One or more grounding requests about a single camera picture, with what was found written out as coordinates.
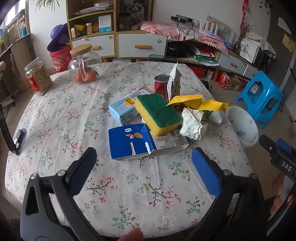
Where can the silver foil snack bag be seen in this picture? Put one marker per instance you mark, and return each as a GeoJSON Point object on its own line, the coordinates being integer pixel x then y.
{"type": "Point", "coordinates": [174, 83]}

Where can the red soda can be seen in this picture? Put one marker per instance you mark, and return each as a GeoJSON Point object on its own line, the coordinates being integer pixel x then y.
{"type": "Point", "coordinates": [160, 87]}

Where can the glass pitcher with bamboo lid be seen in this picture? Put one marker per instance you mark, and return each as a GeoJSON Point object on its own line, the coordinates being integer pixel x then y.
{"type": "Point", "coordinates": [78, 60]}

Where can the purple hat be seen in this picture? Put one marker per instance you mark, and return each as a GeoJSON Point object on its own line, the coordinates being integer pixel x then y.
{"type": "Point", "coordinates": [57, 37]}

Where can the yellow pill bottle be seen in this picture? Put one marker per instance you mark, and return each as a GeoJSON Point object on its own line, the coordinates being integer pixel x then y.
{"type": "Point", "coordinates": [89, 27]}

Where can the wooden shelf cabinet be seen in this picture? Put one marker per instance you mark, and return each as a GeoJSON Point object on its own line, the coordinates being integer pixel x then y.
{"type": "Point", "coordinates": [116, 30]}

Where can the green packet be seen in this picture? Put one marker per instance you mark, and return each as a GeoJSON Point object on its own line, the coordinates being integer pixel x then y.
{"type": "Point", "coordinates": [205, 58]}

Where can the red printed box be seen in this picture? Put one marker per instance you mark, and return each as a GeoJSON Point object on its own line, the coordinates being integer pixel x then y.
{"type": "Point", "coordinates": [225, 81]}

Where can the person's right hand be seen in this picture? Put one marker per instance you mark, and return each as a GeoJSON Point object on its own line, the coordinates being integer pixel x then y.
{"type": "Point", "coordinates": [278, 188]}

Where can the person's left hand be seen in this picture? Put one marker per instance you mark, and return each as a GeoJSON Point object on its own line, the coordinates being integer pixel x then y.
{"type": "Point", "coordinates": [133, 235]}

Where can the grey plush toy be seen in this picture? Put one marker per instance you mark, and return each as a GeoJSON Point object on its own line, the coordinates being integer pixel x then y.
{"type": "Point", "coordinates": [135, 10]}

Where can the white plastic bowl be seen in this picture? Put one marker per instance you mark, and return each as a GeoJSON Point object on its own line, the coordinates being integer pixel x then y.
{"type": "Point", "coordinates": [240, 122]}

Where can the dried twigs bundle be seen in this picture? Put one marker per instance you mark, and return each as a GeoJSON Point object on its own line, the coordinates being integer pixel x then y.
{"type": "Point", "coordinates": [242, 34]}

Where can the white framed picture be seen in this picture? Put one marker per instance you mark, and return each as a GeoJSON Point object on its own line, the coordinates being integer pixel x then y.
{"type": "Point", "coordinates": [248, 47]}

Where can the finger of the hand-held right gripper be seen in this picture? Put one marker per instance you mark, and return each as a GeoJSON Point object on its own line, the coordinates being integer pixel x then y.
{"type": "Point", "coordinates": [285, 145]}
{"type": "Point", "coordinates": [267, 143]}

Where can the blue plastic stool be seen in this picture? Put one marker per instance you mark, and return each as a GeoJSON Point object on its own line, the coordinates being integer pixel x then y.
{"type": "Point", "coordinates": [263, 83]}

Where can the blue and white box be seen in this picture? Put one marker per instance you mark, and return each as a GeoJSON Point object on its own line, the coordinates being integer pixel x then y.
{"type": "Point", "coordinates": [104, 23]}

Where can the yellow door sign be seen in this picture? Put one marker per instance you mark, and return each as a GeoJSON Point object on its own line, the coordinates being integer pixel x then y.
{"type": "Point", "coordinates": [288, 42]}

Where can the black power strip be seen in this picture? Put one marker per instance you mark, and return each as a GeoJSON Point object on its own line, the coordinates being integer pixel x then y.
{"type": "Point", "coordinates": [182, 19]}

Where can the wooden side shelf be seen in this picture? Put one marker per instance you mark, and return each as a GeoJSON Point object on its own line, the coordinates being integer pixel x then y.
{"type": "Point", "coordinates": [20, 46]}

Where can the white plastic bottle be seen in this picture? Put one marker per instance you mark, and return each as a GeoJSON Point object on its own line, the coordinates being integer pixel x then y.
{"type": "Point", "coordinates": [215, 115]}

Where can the white dish rack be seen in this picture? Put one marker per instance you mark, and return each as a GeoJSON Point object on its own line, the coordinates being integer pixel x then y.
{"type": "Point", "coordinates": [210, 25]}

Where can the white paper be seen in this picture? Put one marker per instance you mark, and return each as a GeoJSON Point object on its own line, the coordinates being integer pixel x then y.
{"type": "Point", "coordinates": [190, 125]}

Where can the low wooden side cabinet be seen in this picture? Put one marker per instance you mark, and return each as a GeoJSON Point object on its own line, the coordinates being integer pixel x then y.
{"type": "Point", "coordinates": [231, 62]}

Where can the clear plastic nut jar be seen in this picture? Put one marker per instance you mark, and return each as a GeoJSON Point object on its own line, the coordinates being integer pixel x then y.
{"type": "Point", "coordinates": [38, 78]}

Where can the dark blue cardboard box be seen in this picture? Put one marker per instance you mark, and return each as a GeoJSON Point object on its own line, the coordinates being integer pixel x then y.
{"type": "Point", "coordinates": [124, 143]}

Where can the light blue carton box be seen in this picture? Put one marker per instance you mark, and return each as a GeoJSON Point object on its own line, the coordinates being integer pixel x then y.
{"type": "Point", "coordinates": [122, 109]}

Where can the yellow and green sponge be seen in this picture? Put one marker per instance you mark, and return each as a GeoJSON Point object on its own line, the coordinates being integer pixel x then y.
{"type": "Point", "coordinates": [157, 111]}

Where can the orange mandarin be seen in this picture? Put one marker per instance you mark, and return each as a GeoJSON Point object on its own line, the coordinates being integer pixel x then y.
{"type": "Point", "coordinates": [91, 76]}
{"type": "Point", "coordinates": [80, 78]}

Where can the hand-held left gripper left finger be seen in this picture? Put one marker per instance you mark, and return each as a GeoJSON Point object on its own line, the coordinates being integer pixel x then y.
{"type": "Point", "coordinates": [85, 167]}

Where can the pink cloth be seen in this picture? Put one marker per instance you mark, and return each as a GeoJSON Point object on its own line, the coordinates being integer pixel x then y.
{"type": "Point", "coordinates": [159, 29]}

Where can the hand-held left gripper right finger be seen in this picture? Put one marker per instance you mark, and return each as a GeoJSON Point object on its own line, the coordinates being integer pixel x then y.
{"type": "Point", "coordinates": [204, 169]}

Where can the black suction phone holder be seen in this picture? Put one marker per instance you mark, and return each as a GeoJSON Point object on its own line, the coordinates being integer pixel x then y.
{"type": "Point", "coordinates": [20, 138]}

